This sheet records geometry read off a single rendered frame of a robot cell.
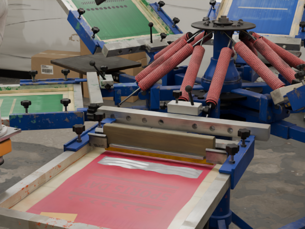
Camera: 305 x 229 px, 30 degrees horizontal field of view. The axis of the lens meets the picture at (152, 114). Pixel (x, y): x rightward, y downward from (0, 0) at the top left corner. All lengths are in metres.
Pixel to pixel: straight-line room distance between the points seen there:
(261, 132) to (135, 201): 0.61
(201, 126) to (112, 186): 0.50
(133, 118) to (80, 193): 0.57
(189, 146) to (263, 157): 2.77
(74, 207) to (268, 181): 2.72
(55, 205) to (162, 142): 0.47
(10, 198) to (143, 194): 0.39
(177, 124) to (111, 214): 0.65
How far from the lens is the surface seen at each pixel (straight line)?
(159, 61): 2.70
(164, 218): 1.60
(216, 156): 1.89
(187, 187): 1.78
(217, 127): 2.12
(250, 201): 3.91
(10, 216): 1.58
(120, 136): 2.01
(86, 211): 1.65
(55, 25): 6.93
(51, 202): 1.71
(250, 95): 2.58
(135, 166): 1.93
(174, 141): 1.94
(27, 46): 7.20
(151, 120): 2.20
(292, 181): 4.28
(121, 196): 1.73
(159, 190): 1.76
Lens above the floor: 1.70
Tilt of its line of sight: 17 degrees down
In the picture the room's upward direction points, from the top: straight up
